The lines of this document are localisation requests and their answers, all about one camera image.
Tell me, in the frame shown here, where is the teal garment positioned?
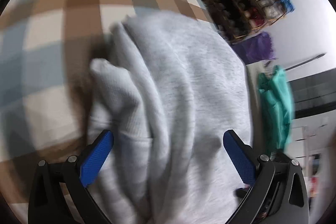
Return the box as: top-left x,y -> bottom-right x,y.
257,65 -> 294,156

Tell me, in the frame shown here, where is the purple bag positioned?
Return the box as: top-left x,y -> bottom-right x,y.
231,32 -> 276,65

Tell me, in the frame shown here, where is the light grey hoodie sweatshirt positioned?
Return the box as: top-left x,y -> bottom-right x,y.
88,11 -> 251,223

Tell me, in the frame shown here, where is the plaid blue brown bedsheet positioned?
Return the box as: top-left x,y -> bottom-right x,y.
1,0 -> 213,223

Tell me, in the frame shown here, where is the wooden shoe rack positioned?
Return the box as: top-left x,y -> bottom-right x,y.
206,0 -> 294,44

